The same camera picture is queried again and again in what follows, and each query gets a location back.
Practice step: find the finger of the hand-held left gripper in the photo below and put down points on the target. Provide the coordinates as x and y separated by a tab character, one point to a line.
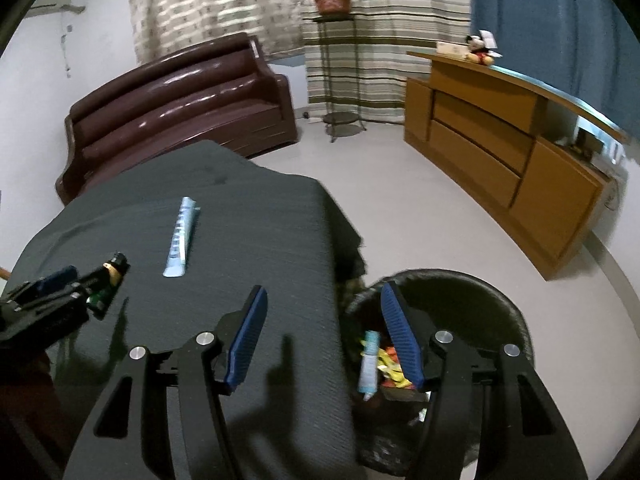
60	277
90	285

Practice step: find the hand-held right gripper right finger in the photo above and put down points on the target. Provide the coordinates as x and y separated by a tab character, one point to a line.
402	340

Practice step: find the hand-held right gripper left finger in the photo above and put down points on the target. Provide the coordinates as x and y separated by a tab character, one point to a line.
247	340

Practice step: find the green cylinder with yellow cap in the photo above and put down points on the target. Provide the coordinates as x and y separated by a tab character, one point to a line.
116	267

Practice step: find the yellow wrapper bundle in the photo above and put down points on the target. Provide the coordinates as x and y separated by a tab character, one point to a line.
395	372

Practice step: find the pale blue white tube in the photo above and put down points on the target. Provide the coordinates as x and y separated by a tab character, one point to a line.
369	365

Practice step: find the black trash bin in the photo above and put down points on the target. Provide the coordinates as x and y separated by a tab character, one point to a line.
490	310

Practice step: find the person's left forearm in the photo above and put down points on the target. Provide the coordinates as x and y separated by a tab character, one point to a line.
25	390

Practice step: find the orange wrapper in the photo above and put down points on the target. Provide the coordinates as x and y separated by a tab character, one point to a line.
391	351

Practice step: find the wooden chair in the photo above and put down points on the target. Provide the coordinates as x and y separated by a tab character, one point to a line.
4	273

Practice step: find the light blue tube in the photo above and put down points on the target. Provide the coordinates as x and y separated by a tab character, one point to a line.
180	240

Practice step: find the dark green tablecloth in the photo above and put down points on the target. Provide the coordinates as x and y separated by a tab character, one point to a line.
250	210

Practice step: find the dark brown leather sofa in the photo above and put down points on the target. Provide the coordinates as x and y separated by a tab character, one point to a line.
175	110

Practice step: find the wooden cabinet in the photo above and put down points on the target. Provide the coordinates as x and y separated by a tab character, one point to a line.
550	200

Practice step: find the metal plant stand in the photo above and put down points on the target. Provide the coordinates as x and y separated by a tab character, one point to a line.
342	120

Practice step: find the striped curtain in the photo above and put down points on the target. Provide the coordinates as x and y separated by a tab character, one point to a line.
380	60

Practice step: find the tissue box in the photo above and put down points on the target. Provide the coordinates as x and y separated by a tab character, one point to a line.
450	49

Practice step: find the mouse plush toy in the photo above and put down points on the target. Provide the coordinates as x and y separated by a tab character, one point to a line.
477	52

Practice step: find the beige patterned curtain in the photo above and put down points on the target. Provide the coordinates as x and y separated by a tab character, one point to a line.
200	5

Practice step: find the blue curtain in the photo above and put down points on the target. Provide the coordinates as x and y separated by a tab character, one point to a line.
550	25

